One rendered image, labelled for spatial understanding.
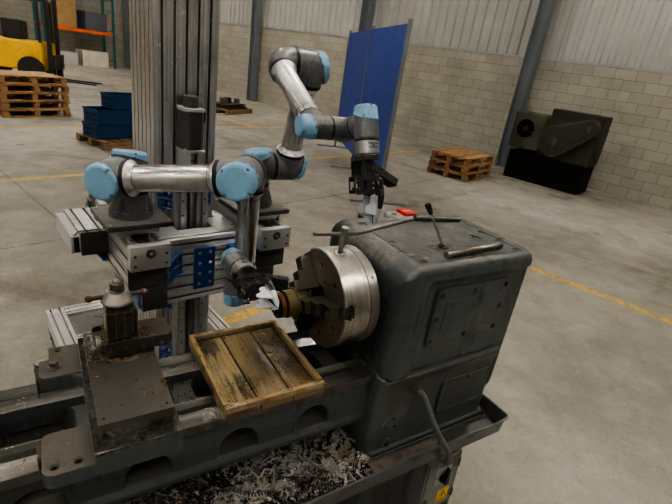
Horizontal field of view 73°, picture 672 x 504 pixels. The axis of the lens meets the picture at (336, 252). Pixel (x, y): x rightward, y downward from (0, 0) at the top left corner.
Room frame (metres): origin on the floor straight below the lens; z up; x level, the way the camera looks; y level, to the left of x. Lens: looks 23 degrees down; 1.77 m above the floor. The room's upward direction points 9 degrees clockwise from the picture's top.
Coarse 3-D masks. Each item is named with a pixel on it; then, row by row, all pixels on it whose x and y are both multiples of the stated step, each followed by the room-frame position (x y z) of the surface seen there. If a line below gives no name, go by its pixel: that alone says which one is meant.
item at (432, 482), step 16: (416, 384) 1.26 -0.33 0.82; (432, 416) 1.20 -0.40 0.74; (448, 448) 1.21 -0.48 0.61; (432, 464) 1.30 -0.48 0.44; (448, 464) 1.23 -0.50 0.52; (416, 480) 1.32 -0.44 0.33; (432, 480) 1.31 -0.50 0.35; (448, 480) 1.31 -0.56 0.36; (400, 496) 1.34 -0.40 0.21; (416, 496) 1.30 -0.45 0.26; (432, 496) 1.32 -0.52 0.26; (448, 496) 1.37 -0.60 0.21
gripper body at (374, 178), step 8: (352, 160) 1.40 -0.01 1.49; (360, 160) 1.39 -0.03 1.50; (368, 160) 1.41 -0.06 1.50; (352, 168) 1.40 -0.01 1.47; (360, 168) 1.40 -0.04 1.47; (368, 168) 1.40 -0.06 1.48; (352, 176) 1.39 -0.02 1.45; (360, 176) 1.36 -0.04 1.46; (368, 176) 1.37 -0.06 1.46; (376, 176) 1.39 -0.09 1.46; (360, 184) 1.36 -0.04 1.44; (368, 184) 1.37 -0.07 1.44; (376, 184) 1.38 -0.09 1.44; (352, 192) 1.40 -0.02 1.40; (360, 192) 1.35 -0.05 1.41; (368, 192) 1.36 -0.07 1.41
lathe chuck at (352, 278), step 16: (320, 256) 1.28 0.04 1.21; (336, 256) 1.25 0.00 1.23; (352, 256) 1.28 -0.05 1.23; (320, 272) 1.27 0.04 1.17; (336, 272) 1.20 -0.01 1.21; (352, 272) 1.22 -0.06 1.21; (320, 288) 1.32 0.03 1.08; (336, 288) 1.19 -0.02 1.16; (352, 288) 1.18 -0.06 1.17; (368, 288) 1.21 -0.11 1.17; (352, 304) 1.16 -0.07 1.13; (368, 304) 1.19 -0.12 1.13; (320, 320) 1.24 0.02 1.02; (336, 320) 1.17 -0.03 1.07; (352, 320) 1.15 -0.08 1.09; (368, 320) 1.18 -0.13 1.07; (320, 336) 1.23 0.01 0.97; (336, 336) 1.16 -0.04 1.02; (352, 336) 1.17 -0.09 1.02
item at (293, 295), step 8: (288, 288) 1.24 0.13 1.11; (280, 296) 1.18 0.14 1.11; (288, 296) 1.18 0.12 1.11; (296, 296) 1.19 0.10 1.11; (304, 296) 1.22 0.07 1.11; (280, 304) 1.16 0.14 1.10; (288, 304) 1.17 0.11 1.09; (296, 304) 1.18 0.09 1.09; (280, 312) 1.15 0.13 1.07; (288, 312) 1.17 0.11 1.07; (296, 312) 1.18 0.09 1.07
